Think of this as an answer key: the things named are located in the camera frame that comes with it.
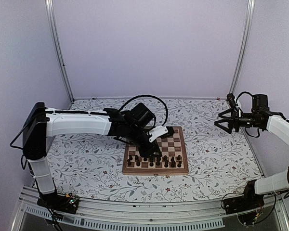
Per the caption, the black camera cable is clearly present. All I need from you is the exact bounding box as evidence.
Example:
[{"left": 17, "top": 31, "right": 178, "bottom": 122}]
[
  {"left": 118, "top": 95, "right": 169, "bottom": 127},
  {"left": 235, "top": 91, "right": 255, "bottom": 103}
]

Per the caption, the wooden chess board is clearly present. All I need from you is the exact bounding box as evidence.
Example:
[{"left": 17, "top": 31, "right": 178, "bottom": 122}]
[{"left": 122, "top": 127, "right": 189, "bottom": 176}]

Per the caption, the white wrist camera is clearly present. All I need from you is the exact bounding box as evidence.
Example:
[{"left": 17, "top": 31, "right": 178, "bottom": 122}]
[
  {"left": 148, "top": 126, "right": 174, "bottom": 142},
  {"left": 226, "top": 93, "right": 243, "bottom": 117}
]

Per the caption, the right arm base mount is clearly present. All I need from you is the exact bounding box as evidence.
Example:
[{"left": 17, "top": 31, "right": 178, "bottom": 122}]
[{"left": 221, "top": 180, "right": 264, "bottom": 226}]

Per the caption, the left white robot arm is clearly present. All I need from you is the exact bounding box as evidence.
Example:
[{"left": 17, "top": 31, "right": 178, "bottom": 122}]
[{"left": 19, "top": 102, "right": 168, "bottom": 209}]

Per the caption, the floral patterned table mat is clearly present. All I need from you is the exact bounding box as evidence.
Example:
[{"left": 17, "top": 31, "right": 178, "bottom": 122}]
[{"left": 47, "top": 98, "right": 263, "bottom": 203}]

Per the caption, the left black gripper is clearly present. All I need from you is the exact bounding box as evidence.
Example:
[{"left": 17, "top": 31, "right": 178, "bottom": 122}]
[{"left": 126, "top": 125, "right": 163, "bottom": 159}]

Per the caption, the right black camera cable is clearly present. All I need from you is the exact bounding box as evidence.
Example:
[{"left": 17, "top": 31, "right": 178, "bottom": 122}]
[{"left": 235, "top": 91, "right": 255, "bottom": 103}]

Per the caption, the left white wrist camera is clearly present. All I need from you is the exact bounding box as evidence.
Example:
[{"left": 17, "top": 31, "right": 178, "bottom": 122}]
[{"left": 148, "top": 126, "right": 174, "bottom": 142}]

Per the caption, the left aluminium frame post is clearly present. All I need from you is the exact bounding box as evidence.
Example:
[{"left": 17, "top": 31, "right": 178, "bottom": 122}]
[{"left": 45, "top": 0, "right": 75, "bottom": 103}]

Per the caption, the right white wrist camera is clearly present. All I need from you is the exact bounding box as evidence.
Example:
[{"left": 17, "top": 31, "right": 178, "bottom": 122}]
[{"left": 226, "top": 93, "right": 243, "bottom": 117}]

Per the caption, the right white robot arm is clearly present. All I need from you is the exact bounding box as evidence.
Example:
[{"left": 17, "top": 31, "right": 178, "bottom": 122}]
[{"left": 214, "top": 93, "right": 289, "bottom": 210}]

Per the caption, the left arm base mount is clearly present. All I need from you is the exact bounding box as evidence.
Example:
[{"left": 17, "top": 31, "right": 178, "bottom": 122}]
[{"left": 37, "top": 190, "right": 79, "bottom": 214}]

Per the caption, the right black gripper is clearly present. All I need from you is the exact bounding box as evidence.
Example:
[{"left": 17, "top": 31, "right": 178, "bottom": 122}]
[{"left": 215, "top": 108, "right": 261, "bottom": 134}]

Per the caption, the aluminium frame post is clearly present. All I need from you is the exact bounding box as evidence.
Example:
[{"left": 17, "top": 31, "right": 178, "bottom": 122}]
[
  {"left": 45, "top": 0, "right": 75, "bottom": 103},
  {"left": 229, "top": 0, "right": 255, "bottom": 93}
]

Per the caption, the front aluminium rail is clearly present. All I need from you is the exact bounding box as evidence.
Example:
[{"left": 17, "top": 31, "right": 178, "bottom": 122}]
[{"left": 11, "top": 186, "right": 289, "bottom": 231}]

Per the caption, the left black camera cable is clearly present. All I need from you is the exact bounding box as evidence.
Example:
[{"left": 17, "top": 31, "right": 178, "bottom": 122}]
[{"left": 118, "top": 95, "right": 169, "bottom": 127}]

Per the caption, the right aluminium frame post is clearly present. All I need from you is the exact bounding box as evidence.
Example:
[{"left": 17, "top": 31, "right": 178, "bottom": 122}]
[{"left": 229, "top": 0, "right": 255, "bottom": 93}]

